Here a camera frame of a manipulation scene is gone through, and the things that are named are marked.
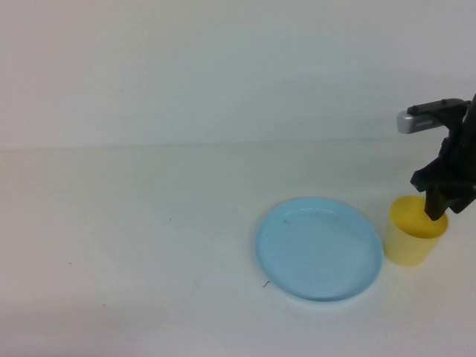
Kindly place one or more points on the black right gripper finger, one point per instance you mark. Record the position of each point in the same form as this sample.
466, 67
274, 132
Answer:
437, 204
460, 202

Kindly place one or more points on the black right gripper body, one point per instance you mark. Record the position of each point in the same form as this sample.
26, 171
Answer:
450, 171

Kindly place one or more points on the yellow plastic cup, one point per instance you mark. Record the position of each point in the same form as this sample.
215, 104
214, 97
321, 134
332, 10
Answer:
403, 247

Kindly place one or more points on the light blue round plate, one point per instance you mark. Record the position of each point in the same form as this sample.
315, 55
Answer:
320, 253

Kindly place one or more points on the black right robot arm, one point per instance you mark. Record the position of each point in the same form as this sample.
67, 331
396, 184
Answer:
471, 122

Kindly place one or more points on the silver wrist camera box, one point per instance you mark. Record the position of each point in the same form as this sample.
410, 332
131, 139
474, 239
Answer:
413, 121

